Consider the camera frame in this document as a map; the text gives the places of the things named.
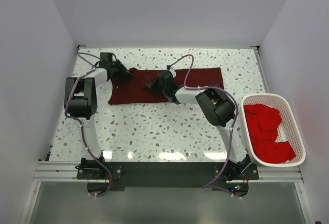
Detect dark red t-shirt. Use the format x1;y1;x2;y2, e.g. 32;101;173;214
108;67;224;105

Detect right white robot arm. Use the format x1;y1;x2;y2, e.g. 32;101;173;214
145;70;251;179

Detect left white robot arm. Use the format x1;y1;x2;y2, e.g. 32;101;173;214
64;60;133;179

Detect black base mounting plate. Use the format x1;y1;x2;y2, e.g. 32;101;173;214
76;161;260;192

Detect bright red t-shirt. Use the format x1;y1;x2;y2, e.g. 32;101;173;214
244;104;296;164

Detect white plastic laundry basket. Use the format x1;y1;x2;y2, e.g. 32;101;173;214
241;93;306;167

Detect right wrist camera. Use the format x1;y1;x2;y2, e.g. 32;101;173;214
167;65;176;78

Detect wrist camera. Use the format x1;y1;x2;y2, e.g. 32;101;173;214
167;65;176;78
100;52;117;64

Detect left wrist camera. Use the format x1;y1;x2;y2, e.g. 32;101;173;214
100;52;117;64

